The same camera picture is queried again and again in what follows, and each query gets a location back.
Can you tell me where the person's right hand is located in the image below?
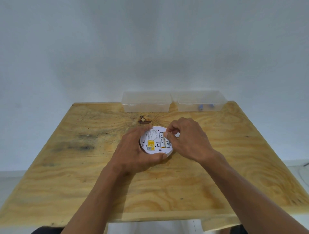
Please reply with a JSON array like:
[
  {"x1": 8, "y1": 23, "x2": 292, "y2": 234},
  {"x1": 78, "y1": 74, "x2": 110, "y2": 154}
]
[{"x1": 163, "y1": 117, "x2": 224, "y2": 167}]

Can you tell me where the person's left hand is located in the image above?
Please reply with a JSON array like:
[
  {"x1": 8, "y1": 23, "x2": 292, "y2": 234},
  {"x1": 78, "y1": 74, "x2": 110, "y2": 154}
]
[{"x1": 108, "y1": 126, "x2": 168, "y2": 176}]

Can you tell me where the white round smoke detector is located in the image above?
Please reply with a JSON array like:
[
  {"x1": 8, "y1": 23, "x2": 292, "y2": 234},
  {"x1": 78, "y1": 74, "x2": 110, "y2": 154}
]
[{"x1": 139, "y1": 126, "x2": 180, "y2": 157}]

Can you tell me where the person's right forearm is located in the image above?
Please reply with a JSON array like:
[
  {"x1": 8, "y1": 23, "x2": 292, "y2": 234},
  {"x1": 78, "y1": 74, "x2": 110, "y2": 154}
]
[{"x1": 201, "y1": 152, "x2": 309, "y2": 234}]

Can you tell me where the person's left forearm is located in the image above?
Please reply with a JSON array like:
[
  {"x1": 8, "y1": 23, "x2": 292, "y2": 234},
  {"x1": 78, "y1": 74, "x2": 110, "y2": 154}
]
[{"x1": 60, "y1": 166, "x2": 145, "y2": 234}]

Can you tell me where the clear plastic storage box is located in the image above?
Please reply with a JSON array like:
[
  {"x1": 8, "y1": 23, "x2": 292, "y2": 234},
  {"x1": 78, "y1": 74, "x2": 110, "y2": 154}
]
[
  {"x1": 121, "y1": 91, "x2": 172, "y2": 113},
  {"x1": 170, "y1": 90, "x2": 228, "y2": 112}
]

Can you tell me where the person's right leg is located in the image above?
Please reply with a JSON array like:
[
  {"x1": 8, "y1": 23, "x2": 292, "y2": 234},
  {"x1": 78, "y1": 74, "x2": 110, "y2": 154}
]
[{"x1": 229, "y1": 224, "x2": 249, "y2": 234}]

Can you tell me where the person's leg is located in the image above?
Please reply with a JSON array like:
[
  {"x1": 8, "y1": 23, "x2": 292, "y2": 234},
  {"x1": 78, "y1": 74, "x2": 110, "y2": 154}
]
[
  {"x1": 229, "y1": 224, "x2": 249, "y2": 234},
  {"x1": 31, "y1": 226, "x2": 66, "y2": 234}
]

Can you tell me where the person's left leg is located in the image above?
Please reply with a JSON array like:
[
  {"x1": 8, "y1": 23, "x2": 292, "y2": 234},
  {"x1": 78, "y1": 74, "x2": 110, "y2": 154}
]
[{"x1": 31, "y1": 226, "x2": 66, "y2": 234}]

